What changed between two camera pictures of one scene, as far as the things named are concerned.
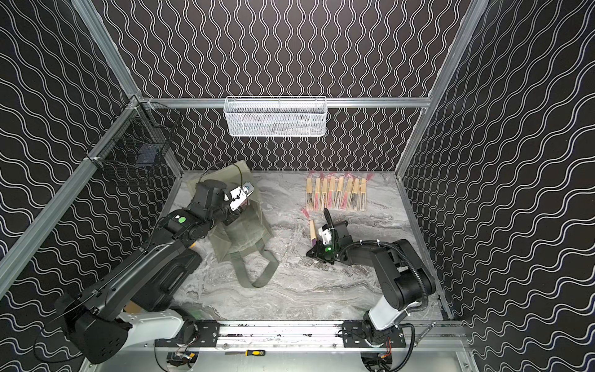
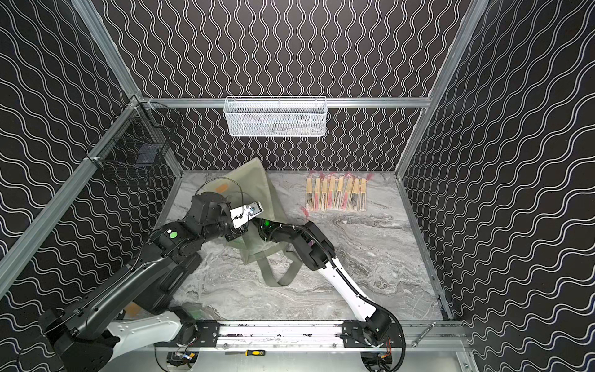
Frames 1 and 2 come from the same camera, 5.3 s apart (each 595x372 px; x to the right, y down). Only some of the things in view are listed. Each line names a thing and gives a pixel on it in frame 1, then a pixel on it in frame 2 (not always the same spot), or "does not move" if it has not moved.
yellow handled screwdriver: x=258 y=353 does not move
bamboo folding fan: x=339 y=187 does not move
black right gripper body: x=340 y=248 -> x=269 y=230
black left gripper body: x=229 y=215 -> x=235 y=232
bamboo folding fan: x=355 y=194 does not move
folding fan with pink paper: x=317 y=190 does not move
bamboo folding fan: x=331 y=179 does not move
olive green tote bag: x=248 y=239 -> x=251 y=184
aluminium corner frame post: x=107 y=48 does not move
